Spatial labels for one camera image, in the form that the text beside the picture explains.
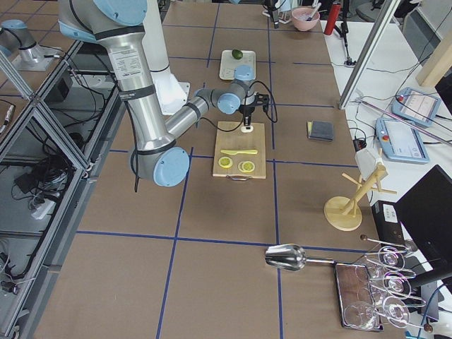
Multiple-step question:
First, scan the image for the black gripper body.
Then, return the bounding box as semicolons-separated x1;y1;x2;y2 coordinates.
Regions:
239;92;270;124
263;0;280;28

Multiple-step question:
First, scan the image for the white steamed bun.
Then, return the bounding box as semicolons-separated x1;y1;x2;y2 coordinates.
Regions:
241;126;254;133

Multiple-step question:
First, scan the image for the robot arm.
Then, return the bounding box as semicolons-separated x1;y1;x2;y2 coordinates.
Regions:
59;1;268;187

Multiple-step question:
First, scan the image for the pink bowl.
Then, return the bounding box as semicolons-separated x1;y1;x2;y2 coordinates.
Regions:
291;7;320;32

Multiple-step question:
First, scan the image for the wooden cutting board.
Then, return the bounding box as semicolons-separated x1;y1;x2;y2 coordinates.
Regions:
212;121;266;180

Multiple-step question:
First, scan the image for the yellow plastic knife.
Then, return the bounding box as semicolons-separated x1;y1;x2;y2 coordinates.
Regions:
220;149;258;155

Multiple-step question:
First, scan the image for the lemon slice lower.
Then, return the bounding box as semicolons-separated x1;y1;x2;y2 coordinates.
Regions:
238;160;256;173

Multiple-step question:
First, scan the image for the lemon slice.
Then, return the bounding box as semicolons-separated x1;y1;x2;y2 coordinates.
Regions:
238;160;256;173
218;156;233;169

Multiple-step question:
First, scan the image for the lemon slice top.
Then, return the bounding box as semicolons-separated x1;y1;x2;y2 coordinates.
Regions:
218;156;233;169

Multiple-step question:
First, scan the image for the white bear tray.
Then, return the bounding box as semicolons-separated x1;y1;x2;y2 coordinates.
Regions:
219;49;256;81

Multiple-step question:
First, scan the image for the green avocado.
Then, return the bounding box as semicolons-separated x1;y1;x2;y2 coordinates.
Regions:
231;49;243;60

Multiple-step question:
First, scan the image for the red bottle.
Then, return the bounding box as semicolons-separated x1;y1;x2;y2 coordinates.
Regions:
323;1;341;35

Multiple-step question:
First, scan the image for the grey folded cloth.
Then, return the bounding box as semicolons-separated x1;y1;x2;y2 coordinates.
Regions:
307;121;334;141

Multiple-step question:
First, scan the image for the wooden mug tree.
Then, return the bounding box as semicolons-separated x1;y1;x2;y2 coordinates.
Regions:
323;162;397;232

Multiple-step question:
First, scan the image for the steel scoop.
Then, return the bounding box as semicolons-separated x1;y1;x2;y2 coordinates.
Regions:
265;244;335;271

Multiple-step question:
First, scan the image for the teach pendant near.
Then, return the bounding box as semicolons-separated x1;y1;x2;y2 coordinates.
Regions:
375;118;430;164

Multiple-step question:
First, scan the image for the teach pendant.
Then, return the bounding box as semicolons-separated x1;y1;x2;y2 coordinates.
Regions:
375;118;430;164
391;87;442;127

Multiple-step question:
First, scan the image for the teach pendant far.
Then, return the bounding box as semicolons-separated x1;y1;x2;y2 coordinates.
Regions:
391;87;442;127

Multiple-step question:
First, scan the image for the black monitor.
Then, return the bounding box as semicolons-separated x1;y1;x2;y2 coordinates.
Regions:
395;165;451;285

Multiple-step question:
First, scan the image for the black glass rack tray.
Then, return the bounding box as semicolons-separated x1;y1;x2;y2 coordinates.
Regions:
333;262;383;333

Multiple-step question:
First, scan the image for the wine glass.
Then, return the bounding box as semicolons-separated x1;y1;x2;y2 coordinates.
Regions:
343;302;379;331

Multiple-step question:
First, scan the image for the aluminium frame post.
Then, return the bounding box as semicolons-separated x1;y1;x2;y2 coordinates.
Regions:
338;0;401;109

